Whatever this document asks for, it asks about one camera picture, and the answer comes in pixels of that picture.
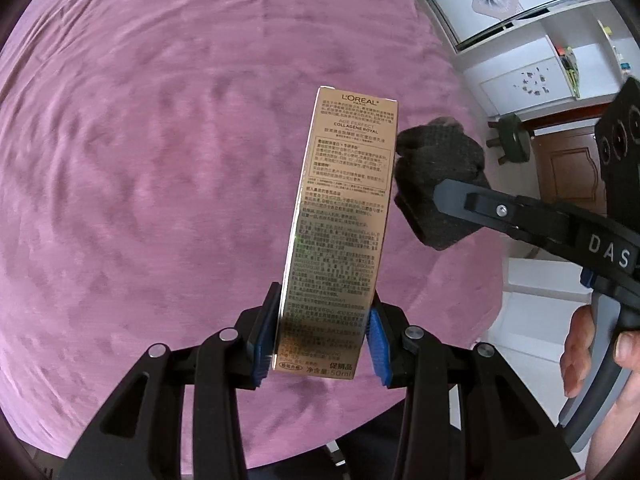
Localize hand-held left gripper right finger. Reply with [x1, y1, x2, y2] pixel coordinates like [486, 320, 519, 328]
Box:
[367, 292, 581, 480]

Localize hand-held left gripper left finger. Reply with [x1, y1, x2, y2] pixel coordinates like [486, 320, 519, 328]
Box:
[60, 281, 282, 480]

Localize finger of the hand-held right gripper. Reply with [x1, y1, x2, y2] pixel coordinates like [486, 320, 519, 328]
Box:
[432, 178, 576, 248]

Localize gold cosmetics box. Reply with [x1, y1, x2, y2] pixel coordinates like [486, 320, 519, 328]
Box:
[271, 86, 401, 377]

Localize person's right hand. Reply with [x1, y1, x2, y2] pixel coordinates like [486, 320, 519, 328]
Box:
[559, 305, 640, 480]

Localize green padded stool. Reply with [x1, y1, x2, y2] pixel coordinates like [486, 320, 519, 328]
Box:
[487, 114, 533, 165]

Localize brown wooden door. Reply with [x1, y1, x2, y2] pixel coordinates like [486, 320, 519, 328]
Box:
[520, 105, 616, 221]

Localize white shelf cabinet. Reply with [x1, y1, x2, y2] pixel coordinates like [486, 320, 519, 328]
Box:
[462, 7, 640, 122]

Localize green yellow packet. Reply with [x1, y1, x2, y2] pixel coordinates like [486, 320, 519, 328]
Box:
[560, 47, 582, 100]

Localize pink bedspread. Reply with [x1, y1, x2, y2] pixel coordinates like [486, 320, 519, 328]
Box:
[0, 0, 506, 466]

